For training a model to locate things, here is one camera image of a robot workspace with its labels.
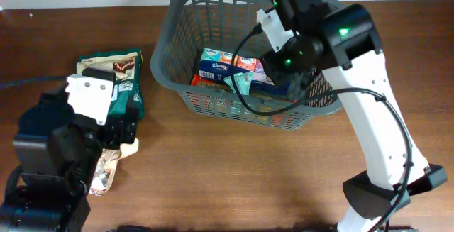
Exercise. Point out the beige crumpled snack bag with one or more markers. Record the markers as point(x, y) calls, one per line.
point(106, 167)

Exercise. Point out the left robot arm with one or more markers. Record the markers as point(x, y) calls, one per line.
point(58, 152)

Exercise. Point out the blue Kleenex tissue pack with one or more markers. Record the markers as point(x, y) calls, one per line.
point(216, 66)

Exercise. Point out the green coffee bag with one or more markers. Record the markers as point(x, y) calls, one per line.
point(127, 65)

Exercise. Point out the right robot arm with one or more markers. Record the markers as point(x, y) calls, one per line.
point(345, 47)

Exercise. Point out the white teal wipes packet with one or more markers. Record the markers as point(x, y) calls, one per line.
point(243, 81)

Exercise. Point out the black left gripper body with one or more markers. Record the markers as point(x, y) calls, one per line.
point(115, 130)

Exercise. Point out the grey plastic basket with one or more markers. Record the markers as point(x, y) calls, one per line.
point(192, 25)

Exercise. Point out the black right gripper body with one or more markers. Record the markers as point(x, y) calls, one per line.
point(288, 62)

